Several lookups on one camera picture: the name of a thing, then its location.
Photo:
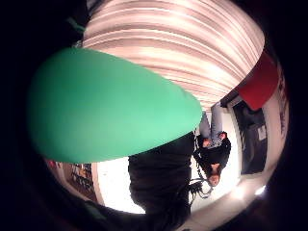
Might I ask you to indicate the green smooth round object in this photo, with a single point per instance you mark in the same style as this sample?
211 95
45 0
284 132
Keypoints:
106 109

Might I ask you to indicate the wooden shelf with items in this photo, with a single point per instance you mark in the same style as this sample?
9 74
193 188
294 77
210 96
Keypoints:
82 178

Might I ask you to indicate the the person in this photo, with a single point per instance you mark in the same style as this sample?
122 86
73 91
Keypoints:
160 179

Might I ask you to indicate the red panel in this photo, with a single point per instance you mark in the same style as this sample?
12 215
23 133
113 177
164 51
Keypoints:
259 84

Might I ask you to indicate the dark glass door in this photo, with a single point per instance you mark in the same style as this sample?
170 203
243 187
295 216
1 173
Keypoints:
253 141

